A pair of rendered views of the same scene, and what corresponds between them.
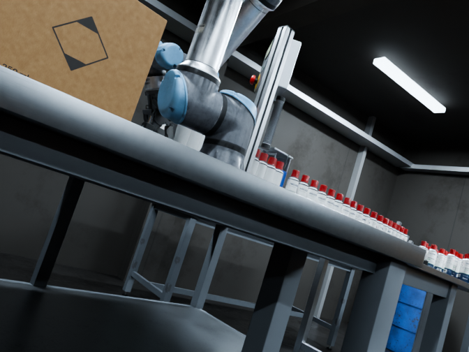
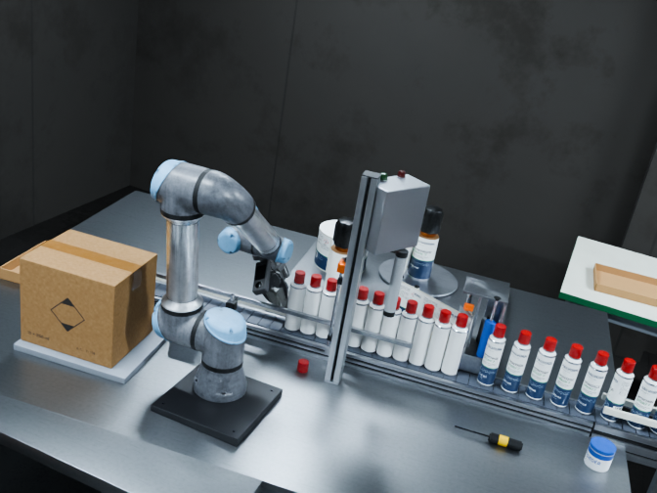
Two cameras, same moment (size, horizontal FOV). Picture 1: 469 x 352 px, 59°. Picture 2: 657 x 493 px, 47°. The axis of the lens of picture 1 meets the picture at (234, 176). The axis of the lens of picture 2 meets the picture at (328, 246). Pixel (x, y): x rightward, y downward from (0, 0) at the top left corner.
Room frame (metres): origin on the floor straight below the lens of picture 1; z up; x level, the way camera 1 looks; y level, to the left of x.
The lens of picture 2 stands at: (0.20, -1.51, 2.14)
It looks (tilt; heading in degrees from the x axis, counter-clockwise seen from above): 24 degrees down; 53
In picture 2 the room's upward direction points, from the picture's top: 10 degrees clockwise
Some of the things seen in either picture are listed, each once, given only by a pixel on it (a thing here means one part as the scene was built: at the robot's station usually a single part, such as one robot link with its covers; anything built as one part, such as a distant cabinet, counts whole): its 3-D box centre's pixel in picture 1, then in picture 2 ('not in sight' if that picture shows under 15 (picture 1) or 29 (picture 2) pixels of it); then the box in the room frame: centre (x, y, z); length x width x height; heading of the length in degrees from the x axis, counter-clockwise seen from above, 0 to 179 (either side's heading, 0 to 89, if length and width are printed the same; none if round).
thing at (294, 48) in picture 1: (276, 68); (390, 213); (1.52, -0.03, 1.38); 0.17 x 0.10 x 0.19; 6
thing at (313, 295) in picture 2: (190, 145); (312, 303); (1.46, 0.18, 0.98); 0.05 x 0.05 x 0.20
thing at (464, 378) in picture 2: not in sight; (332, 344); (1.52, 0.11, 0.86); 1.65 x 0.08 x 0.04; 131
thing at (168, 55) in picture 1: (170, 59); (240, 238); (1.24, 0.30, 1.19); 0.11 x 0.11 x 0.08; 34
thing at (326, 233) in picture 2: not in sight; (342, 247); (1.84, 0.57, 0.95); 0.20 x 0.20 x 0.14
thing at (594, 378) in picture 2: (326, 209); (592, 381); (2.03, -0.49, 0.98); 0.05 x 0.05 x 0.20
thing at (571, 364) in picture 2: (318, 205); (567, 375); (1.99, -0.43, 0.98); 0.05 x 0.05 x 0.20
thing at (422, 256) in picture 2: not in sight; (425, 242); (2.08, 0.37, 1.04); 0.09 x 0.09 x 0.29
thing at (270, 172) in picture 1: (266, 181); (439, 339); (1.73, -0.13, 0.98); 0.05 x 0.05 x 0.20
